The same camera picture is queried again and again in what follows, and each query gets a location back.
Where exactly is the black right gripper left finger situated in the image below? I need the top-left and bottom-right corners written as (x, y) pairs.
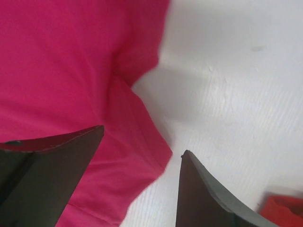
top-left (0, 125), bottom-right (104, 227)

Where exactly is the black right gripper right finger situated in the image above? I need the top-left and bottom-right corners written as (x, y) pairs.
top-left (176, 150), bottom-right (275, 227)

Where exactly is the pink t shirt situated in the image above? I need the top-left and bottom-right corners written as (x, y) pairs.
top-left (0, 0), bottom-right (172, 227)

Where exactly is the folded red t shirt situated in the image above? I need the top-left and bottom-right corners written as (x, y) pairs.
top-left (258, 192), bottom-right (303, 227)

